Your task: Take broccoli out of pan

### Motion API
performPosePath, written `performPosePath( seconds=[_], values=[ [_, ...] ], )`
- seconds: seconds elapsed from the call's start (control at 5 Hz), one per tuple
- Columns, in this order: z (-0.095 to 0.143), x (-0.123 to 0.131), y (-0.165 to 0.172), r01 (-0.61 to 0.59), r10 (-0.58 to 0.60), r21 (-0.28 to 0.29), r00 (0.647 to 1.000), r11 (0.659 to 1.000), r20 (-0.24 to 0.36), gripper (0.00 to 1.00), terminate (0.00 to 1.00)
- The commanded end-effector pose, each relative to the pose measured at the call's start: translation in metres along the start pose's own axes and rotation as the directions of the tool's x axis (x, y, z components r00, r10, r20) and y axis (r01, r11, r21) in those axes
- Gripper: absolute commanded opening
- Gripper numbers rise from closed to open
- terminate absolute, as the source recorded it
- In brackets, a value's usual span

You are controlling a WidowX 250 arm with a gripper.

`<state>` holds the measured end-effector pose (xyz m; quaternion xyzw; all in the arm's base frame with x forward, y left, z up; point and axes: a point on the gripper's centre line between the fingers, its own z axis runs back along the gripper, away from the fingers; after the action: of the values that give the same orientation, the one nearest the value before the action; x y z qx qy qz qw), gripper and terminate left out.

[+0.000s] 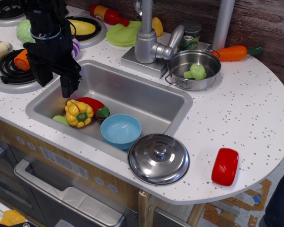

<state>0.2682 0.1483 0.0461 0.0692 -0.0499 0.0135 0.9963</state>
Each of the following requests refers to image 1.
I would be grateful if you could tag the yellow toy on floor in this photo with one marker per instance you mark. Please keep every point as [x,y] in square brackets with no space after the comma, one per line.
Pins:
[12,217]

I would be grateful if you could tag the green toy lettuce leaf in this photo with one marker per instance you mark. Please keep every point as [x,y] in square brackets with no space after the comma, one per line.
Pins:
[121,35]

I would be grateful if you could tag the green toy lime piece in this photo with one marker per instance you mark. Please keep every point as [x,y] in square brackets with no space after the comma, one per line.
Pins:
[61,119]

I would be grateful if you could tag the grey vertical post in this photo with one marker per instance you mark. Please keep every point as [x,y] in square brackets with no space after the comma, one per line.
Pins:
[223,24]

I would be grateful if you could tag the green toy broccoli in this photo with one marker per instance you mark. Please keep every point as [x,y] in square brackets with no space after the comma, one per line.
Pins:
[196,72]

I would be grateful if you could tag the stove burner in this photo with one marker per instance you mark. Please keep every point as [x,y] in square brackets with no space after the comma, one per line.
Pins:
[11,14]
[93,39]
[14,80]

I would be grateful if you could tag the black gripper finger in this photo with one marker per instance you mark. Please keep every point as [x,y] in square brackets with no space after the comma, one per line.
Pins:
[69,84]
[43,73]

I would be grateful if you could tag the back right stove burner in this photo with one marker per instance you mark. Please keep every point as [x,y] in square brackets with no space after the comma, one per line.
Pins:
[93,39]

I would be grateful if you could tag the small steel pan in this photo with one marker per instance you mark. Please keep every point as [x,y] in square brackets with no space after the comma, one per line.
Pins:
[182,61]

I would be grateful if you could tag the green toy cabbage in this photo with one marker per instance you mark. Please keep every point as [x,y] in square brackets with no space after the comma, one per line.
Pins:
[23,32]

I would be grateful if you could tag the front left stove burner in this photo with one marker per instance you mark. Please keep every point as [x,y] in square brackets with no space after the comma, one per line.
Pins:
[14,80]

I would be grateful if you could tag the green pickle can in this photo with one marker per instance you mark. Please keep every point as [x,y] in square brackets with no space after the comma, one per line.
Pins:
[191,36]

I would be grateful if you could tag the yellow toy squash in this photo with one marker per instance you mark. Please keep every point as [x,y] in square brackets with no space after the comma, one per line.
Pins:
[81,27]

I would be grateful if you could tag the silver oven door handle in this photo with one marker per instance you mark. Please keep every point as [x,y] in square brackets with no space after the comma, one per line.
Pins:
[71,205]

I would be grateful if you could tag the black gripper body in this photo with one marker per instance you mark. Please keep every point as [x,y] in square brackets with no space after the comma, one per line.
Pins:
[54,49]

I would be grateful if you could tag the silver toy faucet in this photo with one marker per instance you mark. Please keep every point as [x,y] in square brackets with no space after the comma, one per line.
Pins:
[148,56]

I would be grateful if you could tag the yellow toy corn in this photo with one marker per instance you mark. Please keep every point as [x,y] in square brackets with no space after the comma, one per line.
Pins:
[157,26]

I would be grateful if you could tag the purple striped toy onion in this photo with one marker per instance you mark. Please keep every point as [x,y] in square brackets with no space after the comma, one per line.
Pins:
[76,48]

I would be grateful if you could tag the steel pot lid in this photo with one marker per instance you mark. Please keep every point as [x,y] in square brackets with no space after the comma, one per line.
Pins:
[158,159]

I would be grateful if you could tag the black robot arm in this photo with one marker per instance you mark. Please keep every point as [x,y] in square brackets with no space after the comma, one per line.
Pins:
[46,16]

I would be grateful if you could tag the red toy cheese block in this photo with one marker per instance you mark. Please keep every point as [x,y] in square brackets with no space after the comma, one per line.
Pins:
[225,167]

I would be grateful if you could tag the orange toy carrot half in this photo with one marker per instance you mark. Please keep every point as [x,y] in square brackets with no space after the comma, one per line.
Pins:
[21,61]

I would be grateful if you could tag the red toy ketchup bottle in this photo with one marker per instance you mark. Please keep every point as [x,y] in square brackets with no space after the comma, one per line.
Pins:
[107,15]

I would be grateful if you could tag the red toy chili pepper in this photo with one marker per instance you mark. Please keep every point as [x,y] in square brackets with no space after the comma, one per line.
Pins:
[101,111]

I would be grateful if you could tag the yellow toy bell pepper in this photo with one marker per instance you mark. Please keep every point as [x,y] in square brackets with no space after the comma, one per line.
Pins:
[78,114]

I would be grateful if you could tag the back left stove burner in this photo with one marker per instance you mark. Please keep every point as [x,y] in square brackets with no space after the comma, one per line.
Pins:
[11,14]

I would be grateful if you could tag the silver metal sink basin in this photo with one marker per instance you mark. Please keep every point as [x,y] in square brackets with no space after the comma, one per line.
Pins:
[158,108]

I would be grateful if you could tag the light blue bowl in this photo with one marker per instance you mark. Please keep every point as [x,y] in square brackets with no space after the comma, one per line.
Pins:
[120,130]

